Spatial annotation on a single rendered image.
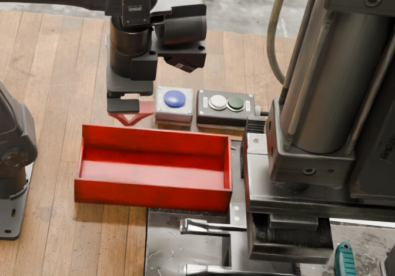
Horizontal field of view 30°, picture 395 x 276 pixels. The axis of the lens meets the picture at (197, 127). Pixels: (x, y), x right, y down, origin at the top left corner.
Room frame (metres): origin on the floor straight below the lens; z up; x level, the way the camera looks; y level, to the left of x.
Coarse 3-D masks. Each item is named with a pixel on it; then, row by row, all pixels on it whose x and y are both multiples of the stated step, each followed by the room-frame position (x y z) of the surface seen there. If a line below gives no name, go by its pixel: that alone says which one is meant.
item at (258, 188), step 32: (256, 160) 0.60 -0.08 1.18; (256, 192) 0.55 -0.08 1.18; (288, 192) 0.56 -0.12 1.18; (320, 192) 0.56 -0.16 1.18; (256, 224) 0.53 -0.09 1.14; (288, 224) 0.53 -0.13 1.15; (320, 224) 0.55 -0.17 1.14; (256, 256) 0.50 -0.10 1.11; (288, 256) 0.51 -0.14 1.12; (320, 256) 0.51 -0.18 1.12
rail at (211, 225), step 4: (208, 224) 0.62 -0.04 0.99; (212, 224) 0.63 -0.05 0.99; (216, 224) 0.63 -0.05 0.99; (220, 224) 0.63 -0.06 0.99; (224, 224) 0.63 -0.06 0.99; (228, 224) 0.63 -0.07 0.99; (220, 228) 0.62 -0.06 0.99; (224, 228) 0.62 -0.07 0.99; (228, 228) 0.63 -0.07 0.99; (232, 228) 0.63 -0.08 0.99; (236, 228) 0.63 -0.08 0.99; (240, 228) 0.63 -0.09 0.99; (244, 228) 0.63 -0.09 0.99
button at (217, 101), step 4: (216, 96) 0.94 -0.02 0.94; (220, 96) 0.94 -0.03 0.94; (212, 100) 0.93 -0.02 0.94; (216, 100) 0.93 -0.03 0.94; (220, 100) 0.93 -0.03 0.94; (224, 100) 0.93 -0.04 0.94; (212, 104) 0.92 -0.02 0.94; (216, 104) 0.92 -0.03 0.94; (220, 104) 0.92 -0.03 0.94; (224, 104) 0.92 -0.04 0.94
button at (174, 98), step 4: (168, 92) 0.93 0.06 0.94; (172, 92) 0.93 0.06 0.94; (176, 92) 0.93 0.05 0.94; (180, 92) 0.93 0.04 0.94; (164, 96) 0.92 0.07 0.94; (168, 96) 0.92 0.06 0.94; (172, 96) 0.92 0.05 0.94; (176, 96) 0.92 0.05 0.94; (180, 96) 0.93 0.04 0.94; (184, 96) 0.93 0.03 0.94; (164, 100) 0.91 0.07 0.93; (168, 100) 0.91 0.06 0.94; (172, 100) 0.91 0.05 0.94; (176, 100) 0.91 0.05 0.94; (180, 100) 0.92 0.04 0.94; (184, 100) 0.92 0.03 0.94; (168, 104) 0.90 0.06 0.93; (172, 104) 0.90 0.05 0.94; (176, 104) 0.90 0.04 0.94; (180, 104) 0.91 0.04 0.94
